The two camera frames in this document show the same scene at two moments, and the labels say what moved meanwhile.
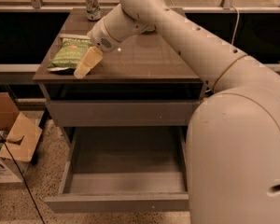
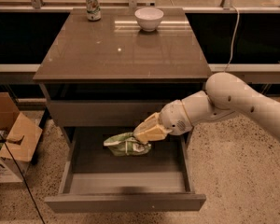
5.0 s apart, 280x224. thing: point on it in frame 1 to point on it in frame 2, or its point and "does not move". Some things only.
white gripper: [100, 37] to [174, 118]
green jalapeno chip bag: [70, 52] to [126, 144]
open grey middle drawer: [123, 168] does not move
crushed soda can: [92, 11] does not move
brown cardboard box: [12, 138] does not move
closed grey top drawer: [124, 112] does not move
